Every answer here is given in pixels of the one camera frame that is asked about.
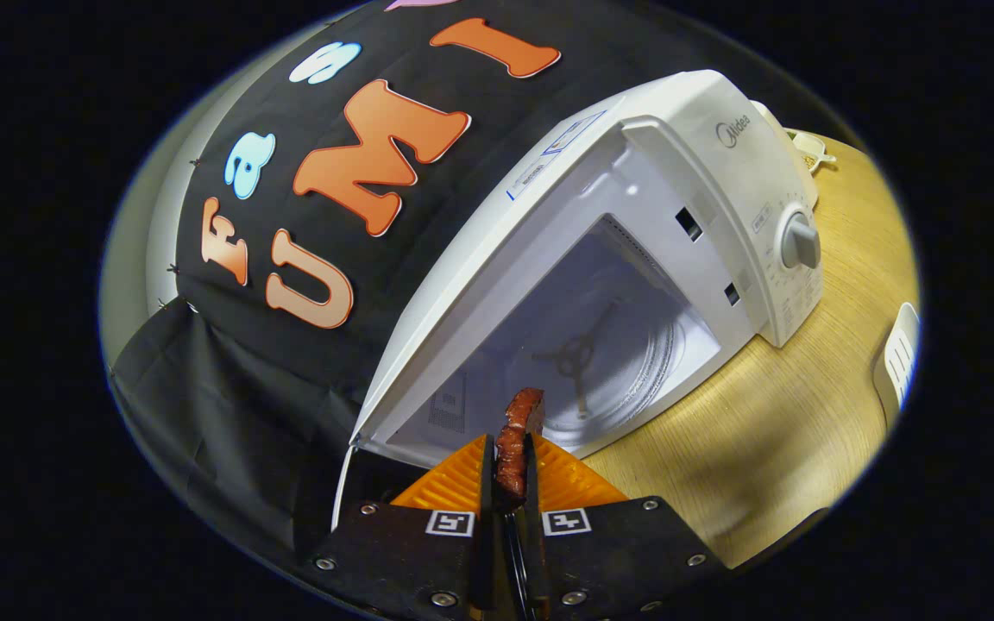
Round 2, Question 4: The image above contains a white rectangular tray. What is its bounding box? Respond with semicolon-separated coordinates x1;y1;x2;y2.
872;302;922;411

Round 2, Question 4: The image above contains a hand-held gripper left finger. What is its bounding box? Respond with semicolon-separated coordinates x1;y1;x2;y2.
311;434;498;621

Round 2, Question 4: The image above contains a cream toaster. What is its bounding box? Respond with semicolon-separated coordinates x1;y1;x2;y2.
752;101;819;208

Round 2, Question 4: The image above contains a red meat slice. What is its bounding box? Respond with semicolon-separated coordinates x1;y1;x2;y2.
494;387;546;514

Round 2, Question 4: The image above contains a white microwave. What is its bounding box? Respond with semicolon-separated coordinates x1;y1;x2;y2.
329;69;826;531

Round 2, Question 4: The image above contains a white dish with beans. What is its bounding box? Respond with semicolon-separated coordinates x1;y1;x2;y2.
786;128;839;173

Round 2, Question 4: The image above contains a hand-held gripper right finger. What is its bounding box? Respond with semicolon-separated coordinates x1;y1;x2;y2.
523;434;727;621

